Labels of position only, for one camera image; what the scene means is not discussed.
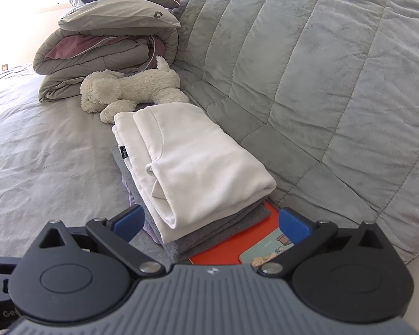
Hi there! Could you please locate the white plush dog toy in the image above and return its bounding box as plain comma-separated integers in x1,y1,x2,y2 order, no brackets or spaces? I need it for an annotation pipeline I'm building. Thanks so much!
80,56,191,124

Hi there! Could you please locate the folded grey quilt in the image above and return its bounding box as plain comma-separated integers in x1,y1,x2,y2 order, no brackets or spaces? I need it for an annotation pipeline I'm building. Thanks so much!
33,24,179,103

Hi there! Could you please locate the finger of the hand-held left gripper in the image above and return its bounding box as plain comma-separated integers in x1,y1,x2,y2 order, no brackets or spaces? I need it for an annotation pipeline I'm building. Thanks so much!
0,255,23,302

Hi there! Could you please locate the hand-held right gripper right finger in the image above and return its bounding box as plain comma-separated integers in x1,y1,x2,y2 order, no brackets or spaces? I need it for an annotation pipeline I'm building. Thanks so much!
258,207,386,276

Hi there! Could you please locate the folded lavender garment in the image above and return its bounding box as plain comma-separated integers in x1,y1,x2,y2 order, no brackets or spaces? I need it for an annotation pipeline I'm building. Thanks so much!
120,176,165,247

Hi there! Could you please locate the teal illustrated card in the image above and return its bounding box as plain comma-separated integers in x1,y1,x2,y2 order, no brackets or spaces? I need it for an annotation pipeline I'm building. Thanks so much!
238,230,296,267

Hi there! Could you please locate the white long-sleeve sweatshirt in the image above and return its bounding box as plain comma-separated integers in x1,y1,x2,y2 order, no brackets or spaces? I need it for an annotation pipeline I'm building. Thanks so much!
112,103,277,243

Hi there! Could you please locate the orange book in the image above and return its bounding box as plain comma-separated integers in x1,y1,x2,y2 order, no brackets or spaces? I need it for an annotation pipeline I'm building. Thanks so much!
189,200,283,267

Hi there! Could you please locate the grey quilted headboard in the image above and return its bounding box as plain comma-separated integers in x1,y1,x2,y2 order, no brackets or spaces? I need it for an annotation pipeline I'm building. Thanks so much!
154,0,419,264

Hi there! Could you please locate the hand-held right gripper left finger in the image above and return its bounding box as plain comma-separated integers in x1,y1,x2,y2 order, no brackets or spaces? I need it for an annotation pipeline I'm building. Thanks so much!
38,204,166,277

